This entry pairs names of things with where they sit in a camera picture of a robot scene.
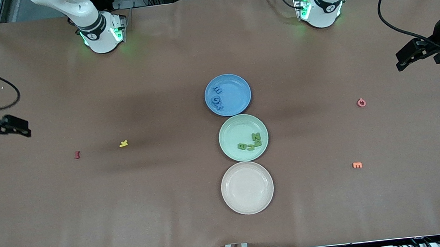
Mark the green foam lowercase letter n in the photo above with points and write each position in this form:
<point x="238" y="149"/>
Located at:
<point x="250" y="149"/>

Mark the green foam lowercase letter a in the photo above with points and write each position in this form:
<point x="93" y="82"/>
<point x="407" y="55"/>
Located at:
<point x="260" y="142"/>

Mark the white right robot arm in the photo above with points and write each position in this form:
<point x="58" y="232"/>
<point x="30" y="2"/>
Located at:
<point x="95" y="26"/>

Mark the orange foam letter E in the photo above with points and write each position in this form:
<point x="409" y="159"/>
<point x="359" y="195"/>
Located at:
<point x="357" y="163"/>

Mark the blue foam letter E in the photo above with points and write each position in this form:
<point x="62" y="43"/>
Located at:
<point x="218" y="88"/>

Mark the yellow foam letter K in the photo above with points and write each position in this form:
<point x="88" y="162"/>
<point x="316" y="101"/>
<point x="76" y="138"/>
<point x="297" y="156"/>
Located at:
<point x="123" y="144"/>

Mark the pink foam letter Q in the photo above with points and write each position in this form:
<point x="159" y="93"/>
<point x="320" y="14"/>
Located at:
<point x="358" y="103"/>

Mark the green foam capital letter N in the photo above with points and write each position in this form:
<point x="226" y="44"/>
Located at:
<point x="256" y="136"/>

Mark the blue round plate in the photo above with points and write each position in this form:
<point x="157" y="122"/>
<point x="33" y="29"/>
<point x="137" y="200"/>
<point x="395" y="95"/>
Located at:
<point x="237" y="95"/>

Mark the red foam letter I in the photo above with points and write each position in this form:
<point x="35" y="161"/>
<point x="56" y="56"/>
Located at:
<point x="77" y="155"/>

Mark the blue foam letter G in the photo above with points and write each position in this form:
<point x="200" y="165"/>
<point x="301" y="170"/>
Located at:
<point x="212" y="100"/>

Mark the mint green round plate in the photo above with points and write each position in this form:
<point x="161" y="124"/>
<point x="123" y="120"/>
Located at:
<point x="233" y="132"/>

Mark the blue foam letter X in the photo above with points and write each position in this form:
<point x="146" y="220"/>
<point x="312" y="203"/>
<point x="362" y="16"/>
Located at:
<point x="219" y="107"/>

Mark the beige round plate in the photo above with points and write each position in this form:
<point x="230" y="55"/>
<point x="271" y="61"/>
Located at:
<point x="247" y="188"/>

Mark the green foam capital letter B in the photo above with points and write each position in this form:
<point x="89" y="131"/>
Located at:
<point x="242" y="147"/>

